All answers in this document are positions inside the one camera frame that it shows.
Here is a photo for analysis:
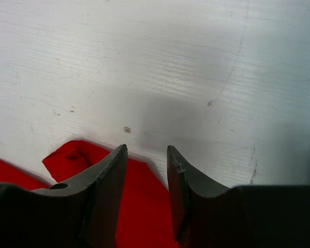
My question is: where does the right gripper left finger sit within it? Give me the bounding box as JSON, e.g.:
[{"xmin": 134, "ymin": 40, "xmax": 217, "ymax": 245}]
[{"xmin": 0, "ymin": 144, "xmax": 128, "ymax": 247}]

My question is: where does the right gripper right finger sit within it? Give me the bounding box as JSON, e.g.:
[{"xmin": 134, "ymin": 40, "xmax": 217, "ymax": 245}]
[{"xmin": 167, "ymin": 146, "xmax": 310, "ymax": 247}]

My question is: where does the red t shirt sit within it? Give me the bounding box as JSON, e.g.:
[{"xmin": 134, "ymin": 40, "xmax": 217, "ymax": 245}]
[{"xmin": 0, "ymin": 141, "xmax": 177, "ymax": 247}]

